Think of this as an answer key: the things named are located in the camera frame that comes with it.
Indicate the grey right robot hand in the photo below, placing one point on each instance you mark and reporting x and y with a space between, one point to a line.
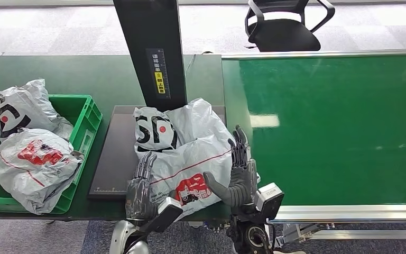
243 186

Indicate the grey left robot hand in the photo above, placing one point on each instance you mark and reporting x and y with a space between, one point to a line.
138 200

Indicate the grey courier bag package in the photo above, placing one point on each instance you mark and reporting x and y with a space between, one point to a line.
196 147

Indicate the black inbound scanner machine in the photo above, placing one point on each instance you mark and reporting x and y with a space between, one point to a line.
119 157

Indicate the grey package with red print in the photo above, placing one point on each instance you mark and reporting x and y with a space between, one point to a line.
33 175

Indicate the grey package with black print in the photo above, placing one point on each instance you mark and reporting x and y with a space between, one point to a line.
30 101

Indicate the green conveyor belt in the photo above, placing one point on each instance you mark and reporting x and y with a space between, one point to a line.
381 87

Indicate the green plastic crate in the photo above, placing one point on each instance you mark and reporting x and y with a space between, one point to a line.
85 115

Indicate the yellow warning sticker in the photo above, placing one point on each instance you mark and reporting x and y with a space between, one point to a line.
160 82

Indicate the black office chair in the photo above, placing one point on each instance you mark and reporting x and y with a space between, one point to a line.
287 35

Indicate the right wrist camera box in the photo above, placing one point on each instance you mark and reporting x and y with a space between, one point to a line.
269 201

